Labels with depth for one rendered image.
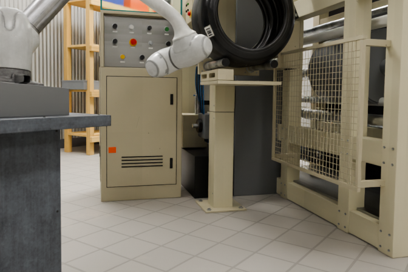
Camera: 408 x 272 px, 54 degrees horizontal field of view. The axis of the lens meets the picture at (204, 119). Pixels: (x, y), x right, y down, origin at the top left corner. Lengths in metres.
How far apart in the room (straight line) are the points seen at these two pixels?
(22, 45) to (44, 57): 3.92
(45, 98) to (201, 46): 0.60
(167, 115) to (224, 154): 0.51
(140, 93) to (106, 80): 0.24
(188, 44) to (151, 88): 1.19
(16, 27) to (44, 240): 0.73
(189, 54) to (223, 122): 1.00
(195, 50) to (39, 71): 3.94
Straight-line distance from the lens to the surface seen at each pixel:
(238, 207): 2.61
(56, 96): 1.47
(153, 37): 2.82
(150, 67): 1.66
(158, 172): 2.80
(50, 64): 5.47
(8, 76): 1.47
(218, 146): 2.53
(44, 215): 1.53
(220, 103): 2.51
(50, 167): 1.50
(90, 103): 4.83
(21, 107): 1.40
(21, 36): 1.51
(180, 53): 1.61
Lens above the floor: 0.73
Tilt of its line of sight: 4 degrees down
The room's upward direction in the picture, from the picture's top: 1 degrees clockwise
